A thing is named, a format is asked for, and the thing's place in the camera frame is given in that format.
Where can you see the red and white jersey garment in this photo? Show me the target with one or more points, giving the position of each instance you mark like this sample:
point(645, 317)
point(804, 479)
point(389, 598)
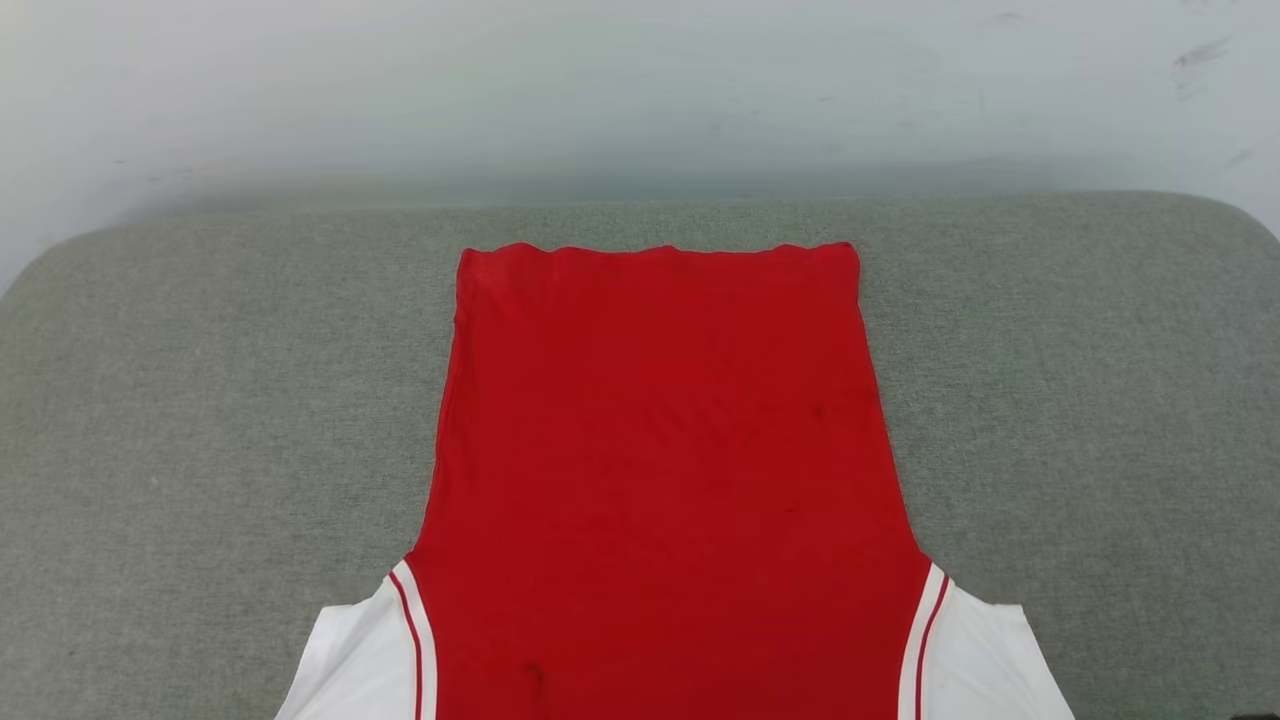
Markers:
point(660, 450)

